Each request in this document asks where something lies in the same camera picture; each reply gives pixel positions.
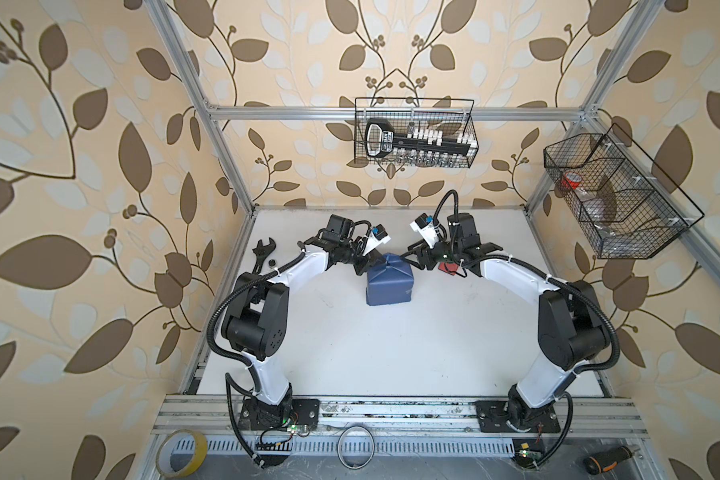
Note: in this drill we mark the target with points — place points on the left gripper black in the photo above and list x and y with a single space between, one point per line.
368 260

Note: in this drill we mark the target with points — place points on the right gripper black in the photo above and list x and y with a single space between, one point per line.
420 253

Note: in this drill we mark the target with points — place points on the light blue wrapping paper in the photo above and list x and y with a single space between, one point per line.
390 282

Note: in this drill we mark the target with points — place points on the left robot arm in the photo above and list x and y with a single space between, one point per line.
250 324

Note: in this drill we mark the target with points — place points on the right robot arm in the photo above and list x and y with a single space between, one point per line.
574 335

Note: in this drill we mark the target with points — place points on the red tape dispenser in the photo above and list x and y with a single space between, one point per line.
451 269

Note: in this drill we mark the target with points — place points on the black adjustable wrench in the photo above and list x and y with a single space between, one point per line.
261 252

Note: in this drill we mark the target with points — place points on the black socket set tool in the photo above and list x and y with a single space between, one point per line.
380 139

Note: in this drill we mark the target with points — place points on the red white object in basket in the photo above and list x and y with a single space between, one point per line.
570 181

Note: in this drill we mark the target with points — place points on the yellow tape roll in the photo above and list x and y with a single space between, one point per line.
181 454

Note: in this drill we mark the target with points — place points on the orange black screwdriver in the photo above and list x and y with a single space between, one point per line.
605 461

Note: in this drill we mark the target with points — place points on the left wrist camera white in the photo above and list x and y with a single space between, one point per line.
376 237

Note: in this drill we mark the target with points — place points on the back wire basket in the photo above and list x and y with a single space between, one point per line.
446 114

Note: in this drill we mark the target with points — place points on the wire basket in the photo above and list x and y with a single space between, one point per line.
446 114
628 206

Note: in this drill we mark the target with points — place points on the right wire basket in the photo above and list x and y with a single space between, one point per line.
628 206

